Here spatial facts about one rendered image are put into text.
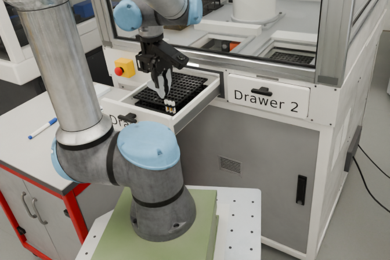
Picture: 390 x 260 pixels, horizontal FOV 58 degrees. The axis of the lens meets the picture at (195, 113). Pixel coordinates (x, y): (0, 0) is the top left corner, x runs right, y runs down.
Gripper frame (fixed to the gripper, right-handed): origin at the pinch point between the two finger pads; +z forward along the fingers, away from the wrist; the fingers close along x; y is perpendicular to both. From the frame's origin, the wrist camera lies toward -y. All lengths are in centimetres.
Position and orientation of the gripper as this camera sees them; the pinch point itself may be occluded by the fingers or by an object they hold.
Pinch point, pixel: (166, 93)
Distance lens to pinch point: 115.1
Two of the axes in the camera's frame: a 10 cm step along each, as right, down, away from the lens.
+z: 0.9, 8.4, 5.3
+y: -8.4, -2.2, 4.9
